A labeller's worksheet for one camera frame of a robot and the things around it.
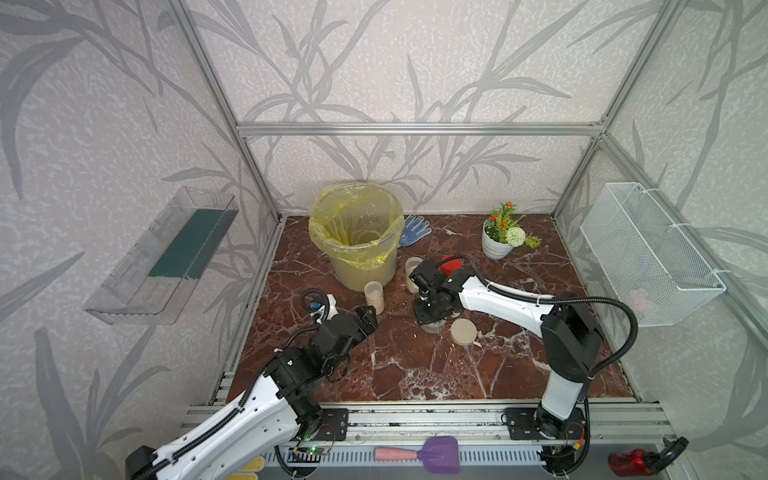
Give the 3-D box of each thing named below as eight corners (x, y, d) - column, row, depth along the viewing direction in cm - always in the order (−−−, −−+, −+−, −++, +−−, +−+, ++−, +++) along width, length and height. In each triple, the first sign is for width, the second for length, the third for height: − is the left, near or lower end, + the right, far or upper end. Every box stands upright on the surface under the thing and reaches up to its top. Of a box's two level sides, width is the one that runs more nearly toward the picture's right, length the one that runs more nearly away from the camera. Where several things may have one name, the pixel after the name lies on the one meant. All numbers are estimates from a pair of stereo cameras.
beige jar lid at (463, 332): (451, 345, 89) (452, 342, 87) (449, 321, 94) (450, 318, 92) (477, 345, 89) (479, 342, 87) (473, 321, 94) (475, 318, 92)
